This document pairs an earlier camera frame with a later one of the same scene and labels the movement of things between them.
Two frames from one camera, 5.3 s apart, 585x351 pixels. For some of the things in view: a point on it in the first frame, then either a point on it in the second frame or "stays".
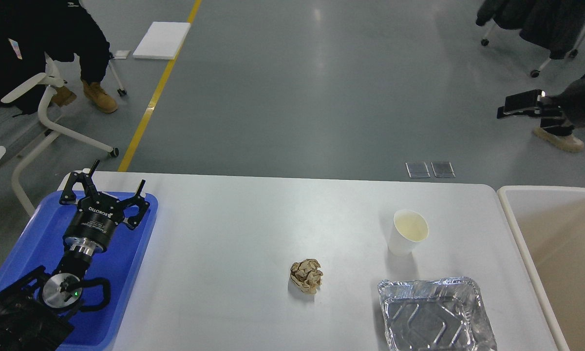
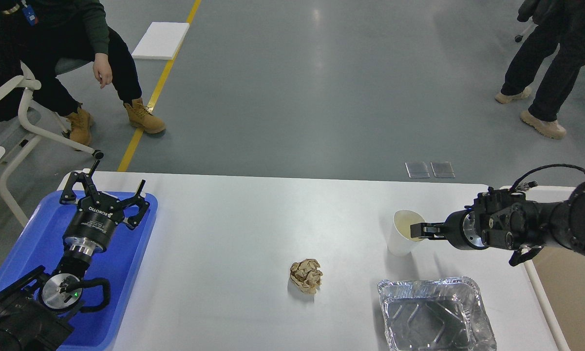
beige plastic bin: [563, 228] stays
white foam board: [162, 40] stays
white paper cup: [408, 228] stays
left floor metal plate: [417, 169] stays
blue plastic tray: [40, 243] stays
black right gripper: [581, 101] -> [500, 219]
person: [571, 142] -> [577, 27]
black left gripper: [90, 229] stays
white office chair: [50, 79] -> [25, 79]
